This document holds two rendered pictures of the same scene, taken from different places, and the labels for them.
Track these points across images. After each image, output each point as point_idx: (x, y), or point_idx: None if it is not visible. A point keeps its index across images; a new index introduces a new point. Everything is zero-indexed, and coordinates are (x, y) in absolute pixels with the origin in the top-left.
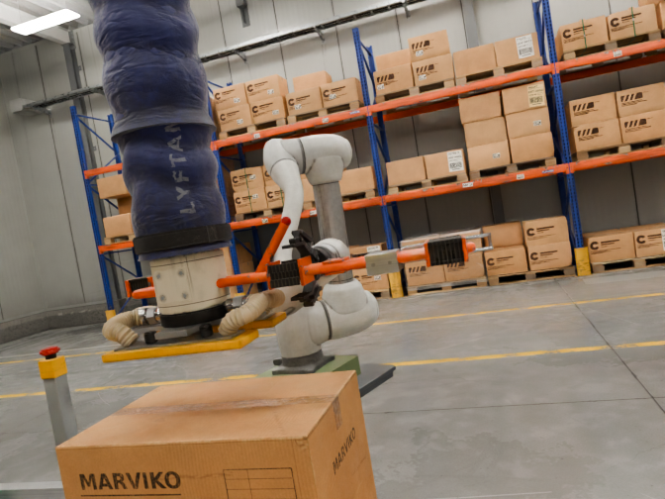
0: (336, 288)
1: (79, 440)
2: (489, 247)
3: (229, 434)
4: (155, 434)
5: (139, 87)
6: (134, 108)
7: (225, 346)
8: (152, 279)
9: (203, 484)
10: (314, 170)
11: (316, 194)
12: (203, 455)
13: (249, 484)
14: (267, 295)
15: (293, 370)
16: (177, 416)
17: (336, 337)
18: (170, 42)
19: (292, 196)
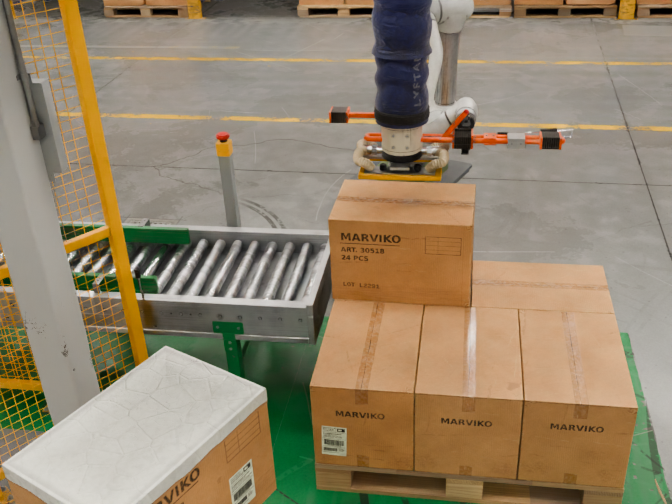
0: (444, 110)
1: (338, 215)
2: (570, 136)
3: (429, 220)
4: (384, 216)
5: (405, 38)
6: (399, 48)
7: (432, 179)
8: (384, 134)
9: (413, 242)
10: (445, 24)
11: (441, 39)
12: (415, 229)
13: (438, 243)
14: (446, 148)
15: None
16: (385, 206)
17: None
18: (424, 9)
19: (437, 55)
